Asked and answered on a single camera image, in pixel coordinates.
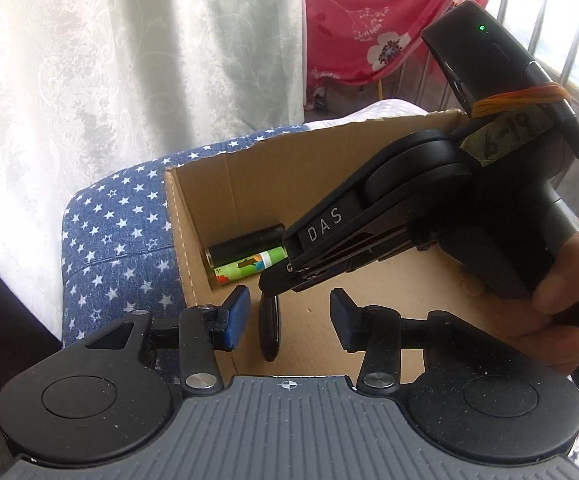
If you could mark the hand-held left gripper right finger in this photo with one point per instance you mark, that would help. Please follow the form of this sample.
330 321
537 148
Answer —
344 327

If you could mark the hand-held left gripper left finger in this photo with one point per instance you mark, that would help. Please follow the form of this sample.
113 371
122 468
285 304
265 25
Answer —
237 317

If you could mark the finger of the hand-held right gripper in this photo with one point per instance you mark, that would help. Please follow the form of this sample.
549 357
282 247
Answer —
282 280

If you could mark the black round disc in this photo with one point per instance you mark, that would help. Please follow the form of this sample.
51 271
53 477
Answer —
269 327

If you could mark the brown cardboard box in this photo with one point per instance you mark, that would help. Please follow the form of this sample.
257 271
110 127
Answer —
269 185

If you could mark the green printed tube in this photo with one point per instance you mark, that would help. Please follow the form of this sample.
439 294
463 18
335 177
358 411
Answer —
239 268

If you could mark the black cylinder tube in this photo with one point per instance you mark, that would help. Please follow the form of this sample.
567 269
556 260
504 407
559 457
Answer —
244 246

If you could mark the orange rubber bands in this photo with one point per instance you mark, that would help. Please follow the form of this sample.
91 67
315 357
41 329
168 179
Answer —
519 96

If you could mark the white textured cloth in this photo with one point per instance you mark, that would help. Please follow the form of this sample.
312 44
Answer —
369 110

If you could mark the blue star-printed cloth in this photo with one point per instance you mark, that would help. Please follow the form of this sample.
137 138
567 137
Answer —
119 220

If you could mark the metal railing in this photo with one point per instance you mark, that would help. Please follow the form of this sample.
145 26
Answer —
538 20

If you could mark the red floral cloth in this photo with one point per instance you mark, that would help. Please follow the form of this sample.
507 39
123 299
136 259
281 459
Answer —
359 20

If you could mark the dark furniture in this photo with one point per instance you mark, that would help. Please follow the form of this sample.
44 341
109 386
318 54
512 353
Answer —
4 310

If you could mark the white patterned curtain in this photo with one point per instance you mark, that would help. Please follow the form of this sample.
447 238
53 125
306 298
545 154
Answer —
119 60

